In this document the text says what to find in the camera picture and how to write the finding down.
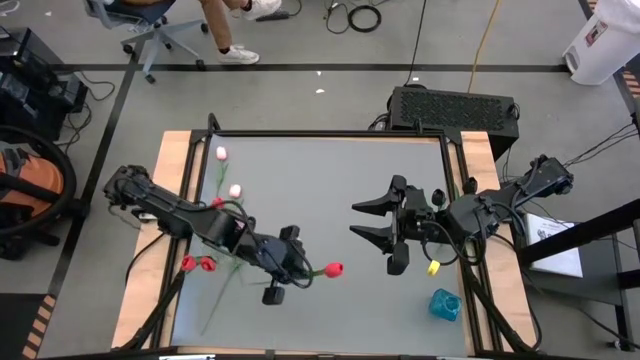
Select black diagonal beam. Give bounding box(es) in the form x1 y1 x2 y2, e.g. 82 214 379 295
516 198 640 269

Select clear glass vase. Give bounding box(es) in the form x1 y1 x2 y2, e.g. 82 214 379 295
199 244 232 271

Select black electronics rack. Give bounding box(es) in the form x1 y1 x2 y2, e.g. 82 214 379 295
0 25 90 144

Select long black cable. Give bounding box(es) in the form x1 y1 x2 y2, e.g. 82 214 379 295
403 0 430 87

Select white sneaker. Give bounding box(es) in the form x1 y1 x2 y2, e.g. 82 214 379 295
243 0 283 22
217 44 261 66

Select black perforated computer case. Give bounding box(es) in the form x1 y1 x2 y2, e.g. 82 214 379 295
387 85 521 151

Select white paper booklet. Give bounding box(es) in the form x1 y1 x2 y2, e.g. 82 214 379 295
524 212 585 280

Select person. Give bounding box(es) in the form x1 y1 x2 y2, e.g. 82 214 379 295
119 0 284 66

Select blue glass vase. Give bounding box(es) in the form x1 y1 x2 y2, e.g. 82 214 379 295
428 287 464 323

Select black floor cables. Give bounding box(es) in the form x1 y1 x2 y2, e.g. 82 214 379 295
555 122 640 174

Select coiled black cable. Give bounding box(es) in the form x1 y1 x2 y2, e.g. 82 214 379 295
324 0 384 35

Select yellow cable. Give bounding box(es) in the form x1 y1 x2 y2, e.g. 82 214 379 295
466 0 502 95

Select orange shop vacuum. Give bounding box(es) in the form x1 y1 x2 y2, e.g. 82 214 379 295
0 124 91 261

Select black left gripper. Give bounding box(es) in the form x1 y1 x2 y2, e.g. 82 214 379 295
248 224 315 290

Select grey side table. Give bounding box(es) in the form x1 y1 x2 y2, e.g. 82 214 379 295
514 212 629 307

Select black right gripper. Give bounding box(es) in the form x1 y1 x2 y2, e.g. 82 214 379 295
348 174 452 255

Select white bin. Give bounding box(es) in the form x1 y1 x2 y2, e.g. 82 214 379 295
562 0 640 87

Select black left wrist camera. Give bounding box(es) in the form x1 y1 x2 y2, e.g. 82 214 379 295
261 285 287 307

